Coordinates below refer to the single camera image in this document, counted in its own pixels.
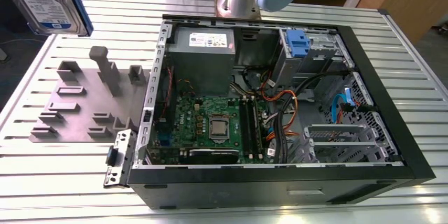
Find orange red disk power wire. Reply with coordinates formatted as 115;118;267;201
344;99;379;113

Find hard disk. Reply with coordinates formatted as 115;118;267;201
0;0;95;37

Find green motherboard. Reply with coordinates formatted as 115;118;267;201
147;95;278;166

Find silver CPU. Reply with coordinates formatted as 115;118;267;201
210;120;231;134

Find grey power supply unit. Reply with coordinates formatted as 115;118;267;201
166;26;236;98

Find black RAM slot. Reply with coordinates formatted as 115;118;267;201
251;97;264;156
240;97;254;158

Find metal CPU socket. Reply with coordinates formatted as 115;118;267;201
207;112;234;145

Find black graphics card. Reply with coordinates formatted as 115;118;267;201
178;148;242;166

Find grey metal drive cage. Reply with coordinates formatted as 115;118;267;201
272;27;346;88

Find blue plastic drive latch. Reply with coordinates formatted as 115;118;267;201
286;29;312;58

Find black open PC case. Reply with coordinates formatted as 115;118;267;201
128;13;438;210

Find grey parts rack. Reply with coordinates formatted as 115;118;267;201
30;45;154;143

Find wooden cabinet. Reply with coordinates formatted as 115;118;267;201
360;0;448;44

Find thin red wire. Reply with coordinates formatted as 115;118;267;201
163;64;175;123

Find orange yellow wire bundle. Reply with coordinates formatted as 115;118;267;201
260;89;300;143

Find black cable bundle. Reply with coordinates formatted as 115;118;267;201
272;70;351;163

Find blue data wire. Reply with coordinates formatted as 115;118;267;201
330;87;355;125

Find silver expansion slot bracket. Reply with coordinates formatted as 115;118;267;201
103;128;138;189

